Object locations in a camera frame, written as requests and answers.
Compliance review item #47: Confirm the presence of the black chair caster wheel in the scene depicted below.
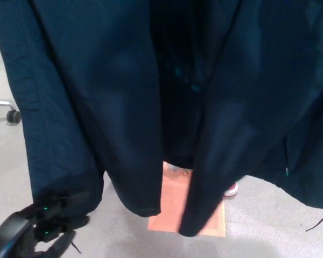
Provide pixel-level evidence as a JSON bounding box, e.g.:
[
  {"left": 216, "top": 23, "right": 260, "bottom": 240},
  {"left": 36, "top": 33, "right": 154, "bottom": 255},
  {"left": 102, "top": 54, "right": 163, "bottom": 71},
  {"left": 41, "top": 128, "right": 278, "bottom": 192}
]
[{"left": 6, "top": 109, "right": 22, "bottom": 125}]

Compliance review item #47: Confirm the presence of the person's red white left sneaker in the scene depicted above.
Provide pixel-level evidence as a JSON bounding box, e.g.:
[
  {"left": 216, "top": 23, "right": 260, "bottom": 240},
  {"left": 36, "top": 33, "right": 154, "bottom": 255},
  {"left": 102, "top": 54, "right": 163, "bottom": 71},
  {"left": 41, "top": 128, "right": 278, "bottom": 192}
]
[{"left": 223, "top": 182, "right": 239, "bottom": 197}]

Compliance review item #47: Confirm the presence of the orange tape floor square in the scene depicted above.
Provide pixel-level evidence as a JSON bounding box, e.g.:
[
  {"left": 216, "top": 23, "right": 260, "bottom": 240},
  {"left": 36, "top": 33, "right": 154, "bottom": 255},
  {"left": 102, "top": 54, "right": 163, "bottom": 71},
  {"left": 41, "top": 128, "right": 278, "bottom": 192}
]
[{"left": 148, "top": 161, "right": 226, "bottom": 238}]

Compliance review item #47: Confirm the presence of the dark teal coat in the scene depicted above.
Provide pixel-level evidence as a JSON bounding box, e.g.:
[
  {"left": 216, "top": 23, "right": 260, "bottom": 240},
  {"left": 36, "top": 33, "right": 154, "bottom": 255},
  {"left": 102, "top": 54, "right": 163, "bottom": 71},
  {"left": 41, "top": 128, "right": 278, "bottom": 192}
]
[{"left": 0, "top": 0, "right": 323, "bottom": 254}]

